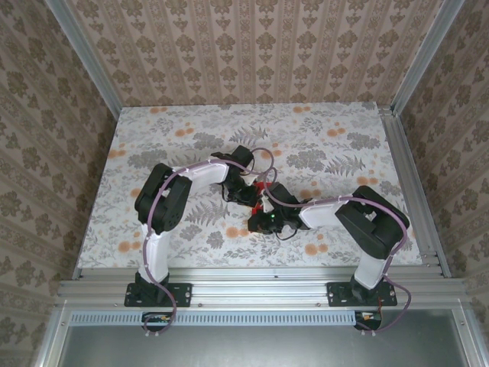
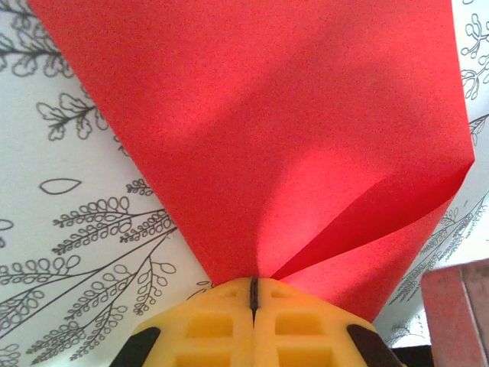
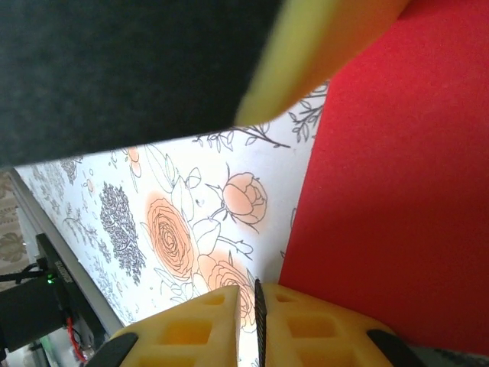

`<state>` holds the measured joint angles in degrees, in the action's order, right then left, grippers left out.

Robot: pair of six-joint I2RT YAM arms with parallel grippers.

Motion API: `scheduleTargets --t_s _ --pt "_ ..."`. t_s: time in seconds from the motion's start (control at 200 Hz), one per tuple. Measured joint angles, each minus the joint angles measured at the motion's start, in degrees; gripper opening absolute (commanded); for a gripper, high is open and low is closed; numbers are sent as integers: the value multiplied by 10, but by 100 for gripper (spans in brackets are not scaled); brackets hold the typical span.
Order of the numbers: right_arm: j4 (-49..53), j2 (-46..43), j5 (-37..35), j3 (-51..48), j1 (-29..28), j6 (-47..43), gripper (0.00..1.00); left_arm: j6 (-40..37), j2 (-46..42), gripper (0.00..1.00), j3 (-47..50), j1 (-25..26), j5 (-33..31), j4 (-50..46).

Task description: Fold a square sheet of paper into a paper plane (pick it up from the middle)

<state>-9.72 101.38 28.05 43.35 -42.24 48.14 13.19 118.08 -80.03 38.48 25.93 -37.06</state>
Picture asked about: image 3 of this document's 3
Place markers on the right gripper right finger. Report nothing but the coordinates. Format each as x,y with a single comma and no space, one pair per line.
317,336

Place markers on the floral patterned table cover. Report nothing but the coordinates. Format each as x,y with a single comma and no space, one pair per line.
153,183

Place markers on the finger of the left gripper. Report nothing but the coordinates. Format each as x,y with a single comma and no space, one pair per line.
133,69

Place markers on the aluminium base beam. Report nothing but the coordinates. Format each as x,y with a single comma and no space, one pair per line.
28,199

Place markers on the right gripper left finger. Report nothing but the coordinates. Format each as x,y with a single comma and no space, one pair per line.
191,336

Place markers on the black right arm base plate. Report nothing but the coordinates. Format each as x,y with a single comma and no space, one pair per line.
76,290

